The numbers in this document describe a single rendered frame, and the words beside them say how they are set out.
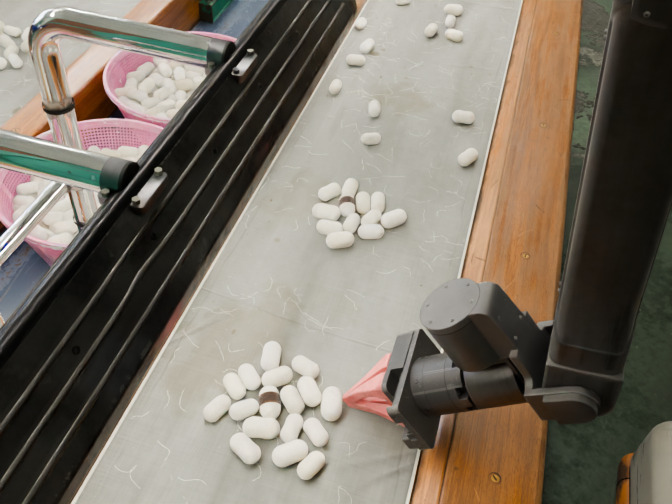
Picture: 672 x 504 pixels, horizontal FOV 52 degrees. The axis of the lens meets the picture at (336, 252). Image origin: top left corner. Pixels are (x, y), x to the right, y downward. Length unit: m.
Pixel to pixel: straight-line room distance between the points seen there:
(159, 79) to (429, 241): 0.54
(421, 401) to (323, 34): 0.35
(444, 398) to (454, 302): 0.11
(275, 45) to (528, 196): 0.52
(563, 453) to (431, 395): 1.04
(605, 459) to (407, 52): 0.98
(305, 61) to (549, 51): 0.80
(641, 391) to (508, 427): 1.13
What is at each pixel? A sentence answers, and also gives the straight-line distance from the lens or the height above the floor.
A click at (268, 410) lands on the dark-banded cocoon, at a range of 0.73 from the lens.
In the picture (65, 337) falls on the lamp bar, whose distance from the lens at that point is 0.37.
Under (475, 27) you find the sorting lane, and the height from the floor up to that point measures 0.74.
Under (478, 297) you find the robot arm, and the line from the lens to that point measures 0.58.
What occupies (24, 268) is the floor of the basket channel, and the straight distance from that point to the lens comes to 1.02.
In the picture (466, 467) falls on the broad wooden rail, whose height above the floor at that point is 0.76.
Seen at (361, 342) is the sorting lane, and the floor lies 0.74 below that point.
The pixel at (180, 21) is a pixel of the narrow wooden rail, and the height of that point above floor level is 0.71.
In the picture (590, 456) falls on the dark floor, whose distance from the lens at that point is 1.70.
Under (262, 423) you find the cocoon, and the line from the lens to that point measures 0.72.
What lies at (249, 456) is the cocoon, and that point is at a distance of 0.70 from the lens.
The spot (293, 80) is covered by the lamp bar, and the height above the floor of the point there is 1.07.
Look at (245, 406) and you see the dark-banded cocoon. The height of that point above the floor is 0.76.
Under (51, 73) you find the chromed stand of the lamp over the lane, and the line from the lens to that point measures 0.62.
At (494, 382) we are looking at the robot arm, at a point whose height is 0.88.
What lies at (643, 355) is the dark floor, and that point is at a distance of 1.93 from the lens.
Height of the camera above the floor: 1.38
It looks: 45 degrees down
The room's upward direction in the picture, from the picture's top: 5 degrees clockwise
